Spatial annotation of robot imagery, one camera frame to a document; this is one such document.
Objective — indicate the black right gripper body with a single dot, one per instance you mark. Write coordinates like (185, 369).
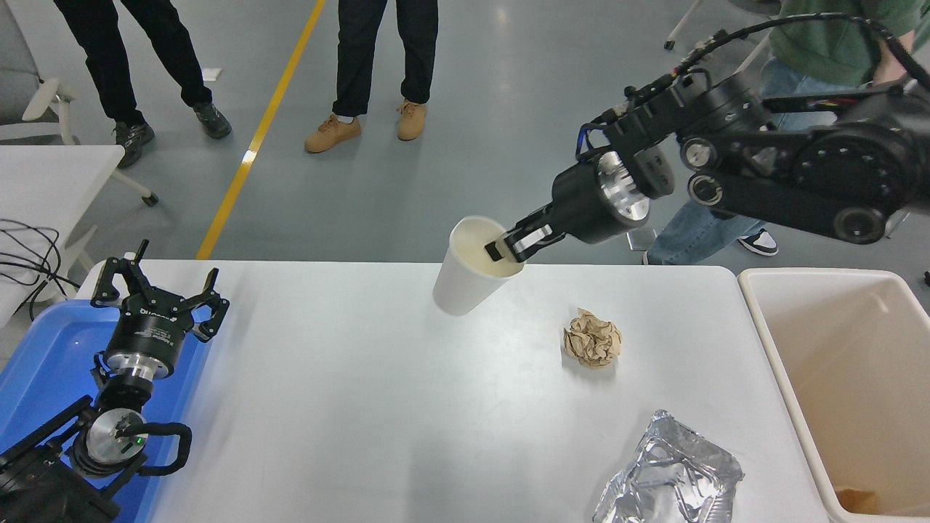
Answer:
(581, 207)

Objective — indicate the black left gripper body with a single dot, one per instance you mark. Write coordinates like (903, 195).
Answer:
(145, 338)

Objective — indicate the white paper cup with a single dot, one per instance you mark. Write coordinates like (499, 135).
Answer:
(461, 283)

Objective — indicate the silver foil tray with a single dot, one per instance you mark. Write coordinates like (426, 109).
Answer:
(668, 472)

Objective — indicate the clear floor plate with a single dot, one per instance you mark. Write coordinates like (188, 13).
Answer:
(639, 244)

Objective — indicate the blue plastic tray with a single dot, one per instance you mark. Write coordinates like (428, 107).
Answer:
(43, 349)

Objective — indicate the crumpled tan paper ball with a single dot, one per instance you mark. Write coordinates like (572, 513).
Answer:
(592, 340)

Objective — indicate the white side table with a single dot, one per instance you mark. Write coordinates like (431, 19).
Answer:
(43, 181)

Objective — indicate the grey office chair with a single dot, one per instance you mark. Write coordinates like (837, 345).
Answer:
(43, 98)

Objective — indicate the person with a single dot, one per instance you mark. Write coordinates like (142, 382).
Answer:
(356, 65)
(94, 65)
(828, 43)

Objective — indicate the white paper scrap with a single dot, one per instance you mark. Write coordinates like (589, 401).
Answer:
(211, 73)

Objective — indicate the large pale plastic bin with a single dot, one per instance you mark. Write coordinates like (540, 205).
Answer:
(835, 378)

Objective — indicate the brown scrap in bin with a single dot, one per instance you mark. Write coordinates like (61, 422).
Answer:
(857, 503)

